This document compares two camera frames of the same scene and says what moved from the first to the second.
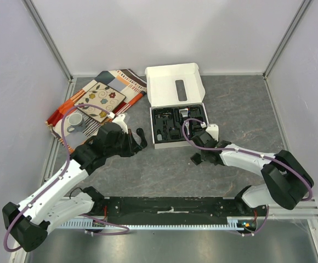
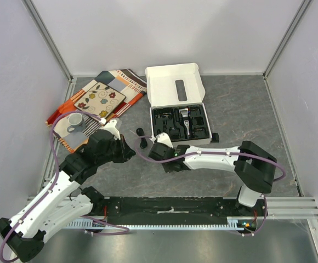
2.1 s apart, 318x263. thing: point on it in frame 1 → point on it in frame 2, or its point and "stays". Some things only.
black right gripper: [200, 149] → [155, 150]
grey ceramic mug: [77, 123] stays
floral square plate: [103, 97] stays
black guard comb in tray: [175, 134] stays
